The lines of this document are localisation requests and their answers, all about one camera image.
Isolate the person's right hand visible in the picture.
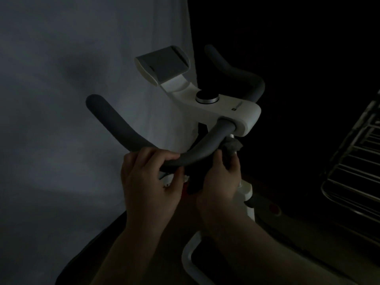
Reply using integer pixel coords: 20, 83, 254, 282
196, 151, 247, 236

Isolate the person's left hand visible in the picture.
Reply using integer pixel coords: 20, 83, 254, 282
121, 147, 185, 232

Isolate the grey cleaning cloth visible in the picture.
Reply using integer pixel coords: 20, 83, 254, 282
187, 136, 244, 195

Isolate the white exercise bike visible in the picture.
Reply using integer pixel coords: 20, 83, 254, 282
85, 44, 283, 285

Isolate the person's right forearm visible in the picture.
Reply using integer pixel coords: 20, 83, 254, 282
207, 216, 351, 285

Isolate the white hanging sheet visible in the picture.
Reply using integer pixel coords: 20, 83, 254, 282
0, 0, 198, 285

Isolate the grey white tablet holder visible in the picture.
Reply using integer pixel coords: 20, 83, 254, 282
135, 45, 191, 86

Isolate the metal drying rack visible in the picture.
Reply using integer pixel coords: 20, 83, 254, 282
320, 91, 380, 244

